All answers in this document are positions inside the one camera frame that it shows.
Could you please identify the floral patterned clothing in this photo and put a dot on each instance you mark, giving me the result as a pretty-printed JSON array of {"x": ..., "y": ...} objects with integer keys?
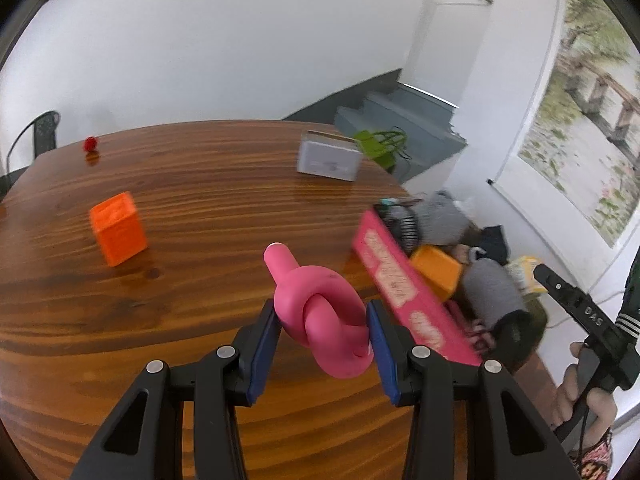
[{"x": 597, "y": 455}]

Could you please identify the green bag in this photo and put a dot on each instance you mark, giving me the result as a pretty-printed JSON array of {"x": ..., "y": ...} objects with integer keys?
[{"x": 375, "y": 145}]

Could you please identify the white tissue box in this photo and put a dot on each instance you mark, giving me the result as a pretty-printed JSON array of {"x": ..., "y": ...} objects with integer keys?
[{"x": 327, "y": 160}]

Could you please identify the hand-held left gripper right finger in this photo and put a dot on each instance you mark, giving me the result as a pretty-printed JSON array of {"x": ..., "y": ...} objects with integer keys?
[{"x": 385, "y": 355}]

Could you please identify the wall scroll painting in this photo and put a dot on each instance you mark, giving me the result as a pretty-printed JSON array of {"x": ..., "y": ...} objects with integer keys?
[{"x": 575, "y": 110}]

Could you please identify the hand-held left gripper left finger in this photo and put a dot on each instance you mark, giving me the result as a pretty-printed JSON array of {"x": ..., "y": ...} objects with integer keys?
[{"x": 262, "y": 355}]

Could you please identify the wooden desktop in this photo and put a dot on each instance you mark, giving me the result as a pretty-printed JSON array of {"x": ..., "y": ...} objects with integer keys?
[{"x": 175, "y": 270}]

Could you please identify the black metal chair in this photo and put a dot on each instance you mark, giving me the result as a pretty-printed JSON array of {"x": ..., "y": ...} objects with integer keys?
[{"x": 45, "y": 127}]

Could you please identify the pink tin box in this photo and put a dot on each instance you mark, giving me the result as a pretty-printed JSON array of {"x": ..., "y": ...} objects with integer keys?
[{"x": 400, "y": 280}]

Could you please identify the small orange cube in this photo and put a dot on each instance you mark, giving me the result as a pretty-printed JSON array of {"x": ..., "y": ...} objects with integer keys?
[{"x": 117, "y": 230}]

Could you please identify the pink knotted tube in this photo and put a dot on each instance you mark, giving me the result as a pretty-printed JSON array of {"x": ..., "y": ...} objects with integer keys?
[{"x": 320, "y": 305}]

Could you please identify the grey staircase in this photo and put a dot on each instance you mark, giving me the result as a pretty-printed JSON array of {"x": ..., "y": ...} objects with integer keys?
[{"x": 400, "y": 115}]

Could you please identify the grey and black sock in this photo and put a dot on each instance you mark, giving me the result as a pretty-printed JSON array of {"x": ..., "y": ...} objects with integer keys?
[{"x": 492, "y": 285}]

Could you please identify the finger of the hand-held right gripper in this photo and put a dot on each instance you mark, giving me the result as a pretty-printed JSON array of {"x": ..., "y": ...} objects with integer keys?
[{"x": 550, "y": 282}]

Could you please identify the small red toy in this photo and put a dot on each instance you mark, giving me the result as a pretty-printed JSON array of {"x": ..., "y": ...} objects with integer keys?
[{"x": 90, "y": 144}]

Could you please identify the person's right hand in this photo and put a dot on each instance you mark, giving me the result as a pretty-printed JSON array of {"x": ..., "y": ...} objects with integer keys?
[{"x": 567, "y": 385}]

